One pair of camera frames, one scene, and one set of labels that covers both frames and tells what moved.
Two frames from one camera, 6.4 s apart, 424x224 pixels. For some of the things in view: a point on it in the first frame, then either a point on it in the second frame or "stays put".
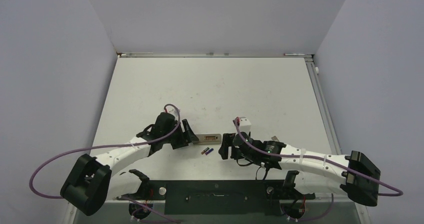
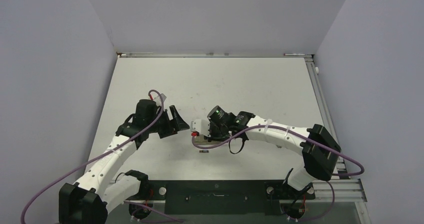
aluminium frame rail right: (323, 108) stays put
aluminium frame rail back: (164, 55) stays put
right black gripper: (227, 142) to (213, 137)
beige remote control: (208, 139) stays put
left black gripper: (185, 138) to (170, 129)
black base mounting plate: (217, 197) stays put
